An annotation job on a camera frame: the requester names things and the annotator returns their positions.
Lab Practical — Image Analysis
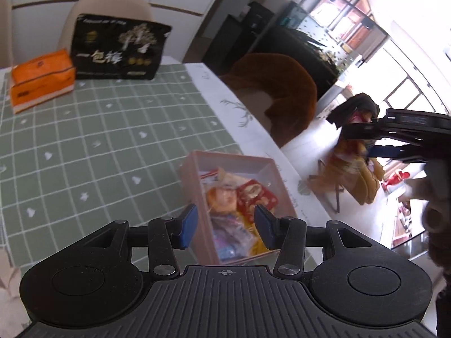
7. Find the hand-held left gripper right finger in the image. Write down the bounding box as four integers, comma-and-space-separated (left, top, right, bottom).
254, 204, 372, 279

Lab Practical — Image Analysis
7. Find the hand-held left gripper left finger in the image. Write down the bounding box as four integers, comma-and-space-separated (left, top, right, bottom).
83, 203, 198, 278

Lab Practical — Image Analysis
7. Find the dark clothing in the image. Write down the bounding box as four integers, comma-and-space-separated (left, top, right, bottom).
326, 93, 382, 132

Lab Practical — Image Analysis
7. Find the tan chair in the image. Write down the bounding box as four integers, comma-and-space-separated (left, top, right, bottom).
309, 140, 385, 212

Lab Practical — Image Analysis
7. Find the beige chair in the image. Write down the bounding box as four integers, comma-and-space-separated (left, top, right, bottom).
58, 0, 154, 57

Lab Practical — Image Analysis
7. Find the yellow snack packet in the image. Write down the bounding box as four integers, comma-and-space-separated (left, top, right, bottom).
247, 215, 280, 255

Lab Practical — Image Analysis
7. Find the large black snack bag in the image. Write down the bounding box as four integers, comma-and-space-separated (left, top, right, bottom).
70, 13, 173, 80

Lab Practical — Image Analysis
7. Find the brown upholstered chair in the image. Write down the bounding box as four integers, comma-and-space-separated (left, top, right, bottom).
221, 53, 318, 148

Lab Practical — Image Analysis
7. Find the red patterned snack packet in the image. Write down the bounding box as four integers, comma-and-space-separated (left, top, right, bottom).
235, 179, 280, 216

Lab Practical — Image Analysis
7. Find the purple blue snack packet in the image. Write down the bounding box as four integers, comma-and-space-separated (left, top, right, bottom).
211, 215, 255, 260

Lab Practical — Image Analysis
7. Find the pink cardboard box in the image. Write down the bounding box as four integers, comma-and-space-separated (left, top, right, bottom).
180, 150, 299, 265

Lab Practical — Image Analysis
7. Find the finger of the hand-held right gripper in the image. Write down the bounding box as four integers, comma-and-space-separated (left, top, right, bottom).
341, 121, 416, 142
364, 144, 428, 164

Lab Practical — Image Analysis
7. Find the window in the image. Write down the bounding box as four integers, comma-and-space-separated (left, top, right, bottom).
317, 0, 451, 122

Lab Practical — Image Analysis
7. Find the white red snack packet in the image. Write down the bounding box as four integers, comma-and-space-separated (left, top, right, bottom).
198, 167, 227, 184

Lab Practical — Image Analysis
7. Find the person's right hand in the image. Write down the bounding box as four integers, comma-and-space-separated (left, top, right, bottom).
405, 169, 451, 234

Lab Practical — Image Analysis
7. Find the black side cabinet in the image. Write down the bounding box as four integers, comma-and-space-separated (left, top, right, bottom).
202, 2, 275, 74

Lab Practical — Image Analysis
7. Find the orange tissue pack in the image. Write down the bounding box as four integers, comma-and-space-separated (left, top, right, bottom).
10, 48, 77, 115

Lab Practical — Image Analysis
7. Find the orange snack packet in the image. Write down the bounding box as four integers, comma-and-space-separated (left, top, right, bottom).
206, 186, 241, 219

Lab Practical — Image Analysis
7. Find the white cabinet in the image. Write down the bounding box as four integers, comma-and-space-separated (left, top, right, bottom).
0, 0, 231, 65

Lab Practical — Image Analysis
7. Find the black fish tank cabinet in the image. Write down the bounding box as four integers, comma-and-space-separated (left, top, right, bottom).
247, 0, 389, 100

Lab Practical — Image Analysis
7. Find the green checked tablecloth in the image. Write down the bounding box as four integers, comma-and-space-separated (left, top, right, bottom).
0, 63, 333, 289

